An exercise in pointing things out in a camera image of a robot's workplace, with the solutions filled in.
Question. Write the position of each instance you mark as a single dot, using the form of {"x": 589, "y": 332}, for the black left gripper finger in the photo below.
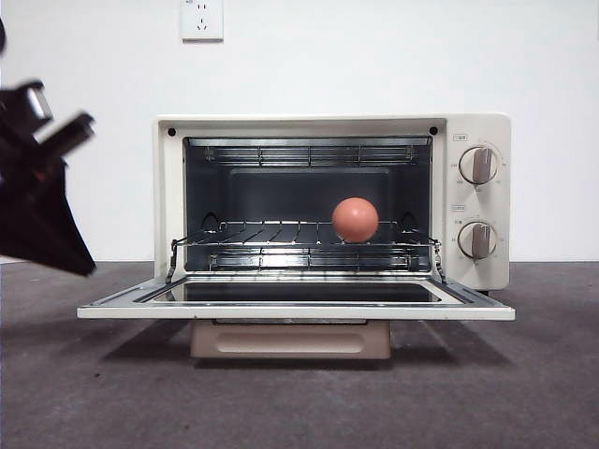
{"x": 23, "y": 224}
{"x": 63, "y": 206}

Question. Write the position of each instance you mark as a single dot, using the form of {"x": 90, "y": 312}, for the oven door with glass window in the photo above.
{"x": 290, "y": 311}

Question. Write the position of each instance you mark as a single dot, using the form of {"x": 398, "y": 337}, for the brown egg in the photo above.
{"x": 355, "y": 220}

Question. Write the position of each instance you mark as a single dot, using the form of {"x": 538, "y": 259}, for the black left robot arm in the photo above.
{"x": 2, "y": 35}

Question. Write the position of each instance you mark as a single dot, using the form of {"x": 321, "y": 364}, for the metal door hinge link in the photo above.
{"x": 172, "y": 262}
{"x": 440, "y": 262}

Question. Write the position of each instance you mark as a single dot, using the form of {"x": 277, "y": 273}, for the metal heating element guard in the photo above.
{"x": 285, "y": 262}
{"x": 285, "y": 154}

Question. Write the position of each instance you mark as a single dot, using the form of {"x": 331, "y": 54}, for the cream Toshiba toaster oven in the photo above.
{"x": 468, "y": 126}

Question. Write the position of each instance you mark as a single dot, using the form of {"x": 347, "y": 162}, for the cream timer knob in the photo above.
{"x": 477, "y": 240}

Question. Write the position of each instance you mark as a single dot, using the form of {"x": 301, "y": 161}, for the cream temperature knob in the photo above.
{"x": 478, "y": 165}

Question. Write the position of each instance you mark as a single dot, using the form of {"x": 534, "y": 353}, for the white wall socket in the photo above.
{"x": 202, "y": 21}

